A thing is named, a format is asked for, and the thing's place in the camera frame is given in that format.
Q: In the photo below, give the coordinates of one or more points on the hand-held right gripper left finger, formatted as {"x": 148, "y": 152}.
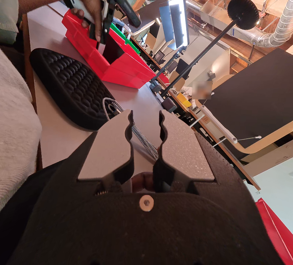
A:
{"x": 107, "y": 152}

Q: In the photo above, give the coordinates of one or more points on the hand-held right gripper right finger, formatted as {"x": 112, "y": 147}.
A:
{"x": 183, "y": 155}

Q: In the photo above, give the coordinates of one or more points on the red plastic bin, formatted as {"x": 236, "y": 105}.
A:
{"x": 279, "y": 235}
{"x": 119, "y": 72}

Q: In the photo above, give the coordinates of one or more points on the person's left hand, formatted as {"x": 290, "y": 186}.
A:
{"x": 95, "y": 1}

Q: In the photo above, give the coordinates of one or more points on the person's right hand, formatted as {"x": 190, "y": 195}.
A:
{"x": 143, "y": 181}

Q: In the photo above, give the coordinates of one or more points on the wooden board with black sheet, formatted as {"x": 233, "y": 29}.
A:
{"x": 251, "y": 100}
{"x": 151, "y": 15}

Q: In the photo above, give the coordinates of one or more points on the green plastic bin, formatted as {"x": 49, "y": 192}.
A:
{"x": 123, "y": 38}

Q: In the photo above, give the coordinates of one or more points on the black bin divider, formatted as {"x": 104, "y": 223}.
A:
{"x": 113, "y": 49}

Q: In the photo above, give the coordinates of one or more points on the grey pole clamp block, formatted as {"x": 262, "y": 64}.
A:
{"x": 156, "y": 87}
{"x": 169, "y": 105}

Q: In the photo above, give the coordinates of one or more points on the yellow plastic bin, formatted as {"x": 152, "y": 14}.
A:
{"x": 184, "y": 100}

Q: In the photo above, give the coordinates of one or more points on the studio light panel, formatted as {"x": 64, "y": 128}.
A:
{"x": 176, "y": 19}

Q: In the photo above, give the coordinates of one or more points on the black light stand pole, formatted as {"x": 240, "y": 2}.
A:
{"x": 169, "y": 65}

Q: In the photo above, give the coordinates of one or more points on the black textured cushion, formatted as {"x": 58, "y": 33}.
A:
{"x": 68, "y": 81}

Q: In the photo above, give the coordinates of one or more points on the black disc-topped pole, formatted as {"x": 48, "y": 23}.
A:
{"x": 243, "y": 11}

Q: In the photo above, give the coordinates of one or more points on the silver ventilation duct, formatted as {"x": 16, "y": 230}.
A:
{"x": 270, "y": 36}

